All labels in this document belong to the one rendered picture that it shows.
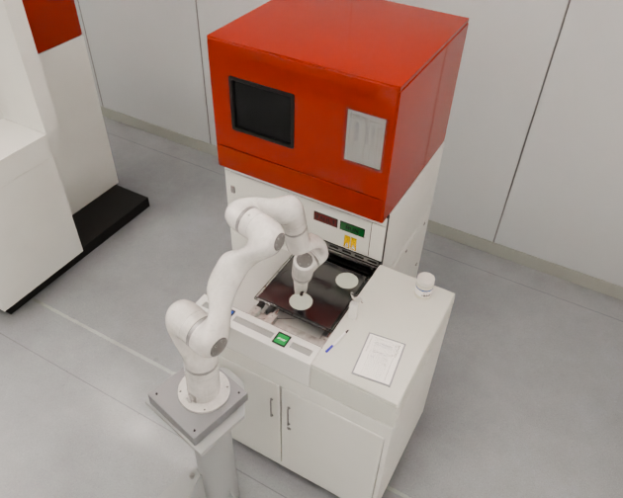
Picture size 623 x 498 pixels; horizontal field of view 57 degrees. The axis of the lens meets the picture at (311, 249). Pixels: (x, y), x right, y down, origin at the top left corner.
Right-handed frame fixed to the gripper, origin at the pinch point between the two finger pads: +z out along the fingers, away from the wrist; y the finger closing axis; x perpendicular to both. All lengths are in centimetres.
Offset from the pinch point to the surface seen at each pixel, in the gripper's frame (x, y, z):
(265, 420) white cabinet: -18, 50, 33
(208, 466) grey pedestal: -43, 67, 22
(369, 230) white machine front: 30.7, -18.7, -13.0
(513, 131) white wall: 141, -104, 48
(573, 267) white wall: 190, -37, 107
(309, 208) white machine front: 7.0, -34.3, -5.4
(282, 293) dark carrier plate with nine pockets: -7.5, 1.6, 2.4
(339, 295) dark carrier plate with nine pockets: 16.8, 4.8, 0.9
